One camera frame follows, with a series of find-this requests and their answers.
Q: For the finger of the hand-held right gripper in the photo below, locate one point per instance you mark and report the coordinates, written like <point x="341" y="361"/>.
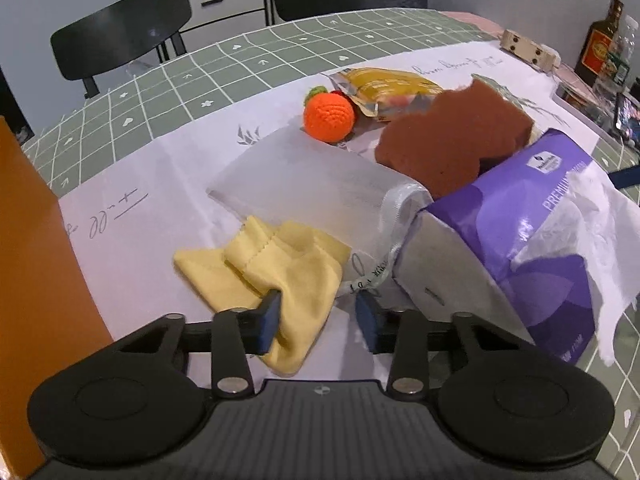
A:
<point x="630" y="176"/>

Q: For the clear plastic bottle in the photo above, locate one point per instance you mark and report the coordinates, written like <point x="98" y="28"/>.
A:
<point x="625" y="60"/>

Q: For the purple tissue pack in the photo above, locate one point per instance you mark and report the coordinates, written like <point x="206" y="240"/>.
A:
<point x="515" y="240"/>

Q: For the frosted pouch with ribbon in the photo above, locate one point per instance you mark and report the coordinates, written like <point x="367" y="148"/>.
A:
<point x="310" y="180"/>

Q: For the brown glass bottle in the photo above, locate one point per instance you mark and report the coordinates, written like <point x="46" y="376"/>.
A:
<point x="597" y="45"/>

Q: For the brown sponge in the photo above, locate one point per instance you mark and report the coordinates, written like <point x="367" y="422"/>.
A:
<point x="450" y="140"/>

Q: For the orange cardboard box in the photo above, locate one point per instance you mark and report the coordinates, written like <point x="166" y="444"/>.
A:
<point x="40" y="285"/>

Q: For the orange crochet ball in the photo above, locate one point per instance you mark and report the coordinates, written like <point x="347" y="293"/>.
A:
<point x="330" y="115"/>

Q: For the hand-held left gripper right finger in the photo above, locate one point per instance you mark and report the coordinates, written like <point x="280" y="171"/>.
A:
<point x="370" y="322"/>

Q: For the white paper sheet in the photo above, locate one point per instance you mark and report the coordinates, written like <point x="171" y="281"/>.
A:
<point x="190" y="170"/>

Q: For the green checked tablecloth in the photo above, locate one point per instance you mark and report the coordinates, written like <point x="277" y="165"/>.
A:
<point x="200" y="80"/>

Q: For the yellow snack packet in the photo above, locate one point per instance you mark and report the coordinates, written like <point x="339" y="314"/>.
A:
<point x="385" y="85"/>

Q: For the wooden block with holes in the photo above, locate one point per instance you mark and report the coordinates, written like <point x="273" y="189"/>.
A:
<point x="522" y="46"/>

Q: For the yellow cloth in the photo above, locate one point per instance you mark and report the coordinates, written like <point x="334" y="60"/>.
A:
<point x="290" y="270"/>

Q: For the dark printed box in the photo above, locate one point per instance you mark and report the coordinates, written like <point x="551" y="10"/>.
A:
<point x="627" y="120"/>

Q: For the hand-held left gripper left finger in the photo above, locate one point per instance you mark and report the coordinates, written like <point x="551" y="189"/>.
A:
<point x="267" y="325"/>

